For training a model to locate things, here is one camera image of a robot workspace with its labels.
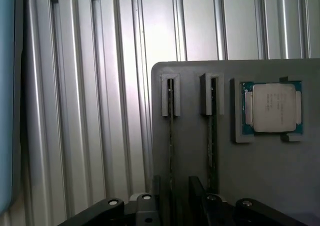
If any black RAM stick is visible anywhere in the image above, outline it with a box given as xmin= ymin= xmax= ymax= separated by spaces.
xmin=167 ymin=79 xmax=175 ymax=188
xmin=206 ymin=78 xmax=218 ymax=194

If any teal blue panel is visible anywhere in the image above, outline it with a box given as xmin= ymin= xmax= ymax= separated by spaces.
xmin=0 ymin=0 xmax=25 ymax=213

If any grey parts rack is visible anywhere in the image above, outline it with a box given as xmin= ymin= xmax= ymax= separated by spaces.
xmin=151 ymin=58 xmax=320 ymax=226

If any silver CPU on green board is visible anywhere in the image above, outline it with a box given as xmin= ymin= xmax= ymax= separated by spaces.
xmin=240 ymin=81 xmax=304 ymax=137

